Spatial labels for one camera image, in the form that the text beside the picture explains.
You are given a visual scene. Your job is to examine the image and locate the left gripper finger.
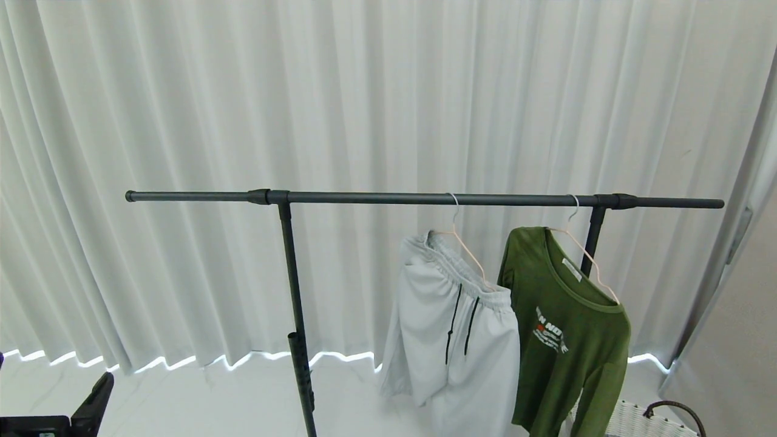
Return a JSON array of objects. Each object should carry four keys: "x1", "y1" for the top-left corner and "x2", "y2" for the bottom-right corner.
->
[{"x1": 72, "y1": 371, "x2": 115, "y2": 437}]

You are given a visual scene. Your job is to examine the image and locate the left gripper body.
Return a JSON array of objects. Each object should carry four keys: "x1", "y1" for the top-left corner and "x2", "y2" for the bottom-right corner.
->
[{"x1": 0, "y1": 416, "x2": 73, "y2": 437}]

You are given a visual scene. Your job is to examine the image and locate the pale grey shorts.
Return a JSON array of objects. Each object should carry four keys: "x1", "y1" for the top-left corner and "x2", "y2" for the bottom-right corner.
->
[{"x1": 379, "y1": 231, "x2": 521, "y2": 437}]

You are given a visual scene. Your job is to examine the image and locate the pink clothes hanger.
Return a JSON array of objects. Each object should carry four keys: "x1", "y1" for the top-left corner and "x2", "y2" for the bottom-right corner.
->
[
  {"x1": 546, "y1": 194, "x2": 621, "y2": 305},
  {"x1": 428, "y1": 193, "x2": 489, "y2": 286}
]

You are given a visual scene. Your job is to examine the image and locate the green long-sleeved shirt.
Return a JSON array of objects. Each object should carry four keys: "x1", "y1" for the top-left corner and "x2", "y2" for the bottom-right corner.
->
[{"x1": 498, "y1": 226, "x2": 632, "y2": 437}]

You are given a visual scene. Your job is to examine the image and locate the black clothes rack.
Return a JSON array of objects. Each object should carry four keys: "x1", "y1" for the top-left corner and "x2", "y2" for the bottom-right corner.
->
[{"x1": 124, "y1": 189, "x2": 725, "y2": 437}]

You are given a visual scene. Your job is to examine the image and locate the white laundry basket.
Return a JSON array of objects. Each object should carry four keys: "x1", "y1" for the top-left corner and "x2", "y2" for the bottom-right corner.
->
[{"x1": 568, "y1": 401, "x2": 708, "y2": 437}]

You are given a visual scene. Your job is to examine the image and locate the white curtain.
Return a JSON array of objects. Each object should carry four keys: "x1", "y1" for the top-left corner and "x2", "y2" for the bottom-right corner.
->
[{"x1": 0, "y1": 0, "x2": 777, "y2": 374}]

